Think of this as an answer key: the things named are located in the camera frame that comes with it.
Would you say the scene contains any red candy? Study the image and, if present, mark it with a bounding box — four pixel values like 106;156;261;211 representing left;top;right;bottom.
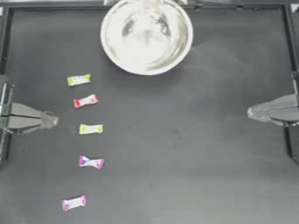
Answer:
73;94;99;109

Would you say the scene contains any lime green candy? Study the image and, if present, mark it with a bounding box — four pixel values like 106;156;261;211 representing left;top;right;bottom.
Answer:
79;123;105;136
67;73;93;87

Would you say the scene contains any purple bow-shaped candy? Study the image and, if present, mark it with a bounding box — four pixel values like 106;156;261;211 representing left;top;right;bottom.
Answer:
78;155;106;171

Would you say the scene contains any steel bowl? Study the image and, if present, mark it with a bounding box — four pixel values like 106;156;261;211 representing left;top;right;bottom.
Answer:
99;0;195;76

